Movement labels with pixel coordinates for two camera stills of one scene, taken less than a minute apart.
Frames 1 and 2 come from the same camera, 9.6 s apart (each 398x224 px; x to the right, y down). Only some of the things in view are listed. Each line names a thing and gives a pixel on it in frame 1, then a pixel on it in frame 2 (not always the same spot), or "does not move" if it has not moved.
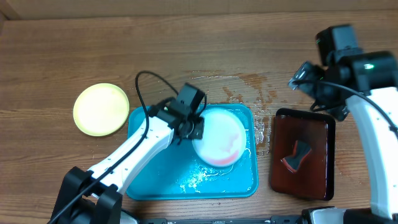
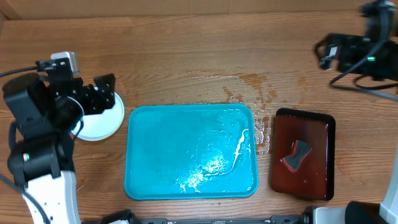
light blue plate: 223,139 → 101,126
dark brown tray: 314,178 does not move
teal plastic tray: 177,173 does not move
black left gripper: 198,133 → 87,94
